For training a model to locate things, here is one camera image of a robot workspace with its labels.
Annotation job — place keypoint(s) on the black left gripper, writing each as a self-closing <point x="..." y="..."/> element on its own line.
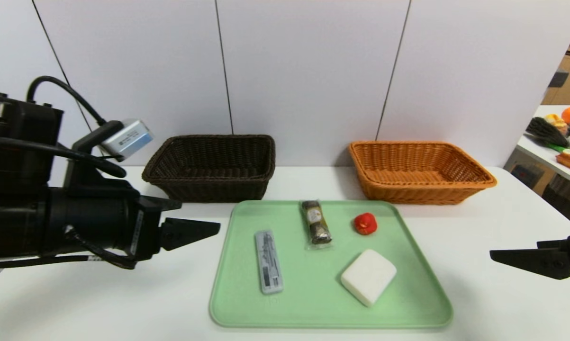
<point x="145" y="229"/>

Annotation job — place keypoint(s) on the grey blister pack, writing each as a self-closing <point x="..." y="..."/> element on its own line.
<point x="268" y="263"/>

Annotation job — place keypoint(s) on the white soap bar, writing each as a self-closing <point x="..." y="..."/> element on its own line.
<point x="367" y="277"/>

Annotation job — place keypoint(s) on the red rubber duck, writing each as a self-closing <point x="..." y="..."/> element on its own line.
<point x="365" y="224"/>

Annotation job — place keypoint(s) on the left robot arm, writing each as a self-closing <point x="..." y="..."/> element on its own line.
<point x="29" y="213"/>

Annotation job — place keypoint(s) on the dark brown wicker basket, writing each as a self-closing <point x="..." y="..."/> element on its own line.
<point x="209" y="184"/>

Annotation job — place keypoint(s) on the yellow orange toy food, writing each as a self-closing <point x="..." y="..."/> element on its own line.
<point x="556" y="121"/>

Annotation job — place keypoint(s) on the orange wicker basket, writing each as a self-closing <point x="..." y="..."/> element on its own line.
<point x="417" y="189"/>

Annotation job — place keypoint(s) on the dark storage bin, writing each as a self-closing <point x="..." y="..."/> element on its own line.
<point x="569" y="199"/>

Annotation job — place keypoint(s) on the white side table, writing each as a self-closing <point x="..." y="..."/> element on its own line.
<point x="533" y="149"/>

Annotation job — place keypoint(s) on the black brush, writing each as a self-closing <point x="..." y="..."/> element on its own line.
<point x="545" y="131"/>

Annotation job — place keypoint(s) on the wrapped chocolate balls pack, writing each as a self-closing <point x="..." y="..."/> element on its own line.
<point x="316" y="225"/>

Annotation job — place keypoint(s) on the light green plastic tray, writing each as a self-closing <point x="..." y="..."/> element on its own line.
<point x="313" y="284"/>

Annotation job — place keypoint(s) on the small grey box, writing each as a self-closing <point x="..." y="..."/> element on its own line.
<point x="558" y="78"/>

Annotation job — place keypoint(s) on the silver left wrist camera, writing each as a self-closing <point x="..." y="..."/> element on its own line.
<point x="128" y="139"/>

